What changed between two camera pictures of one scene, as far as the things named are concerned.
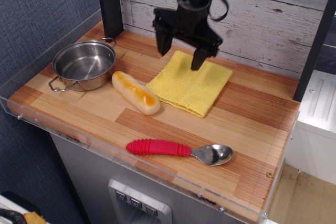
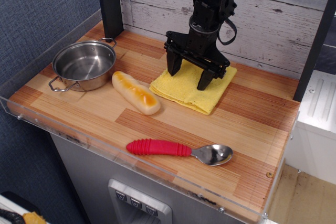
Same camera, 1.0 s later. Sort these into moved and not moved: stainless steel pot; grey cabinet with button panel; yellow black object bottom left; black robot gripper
Moved: black robot gripper
Not moved: stainless steel pot; grey cabinet with button panel; yellow black object bottom left
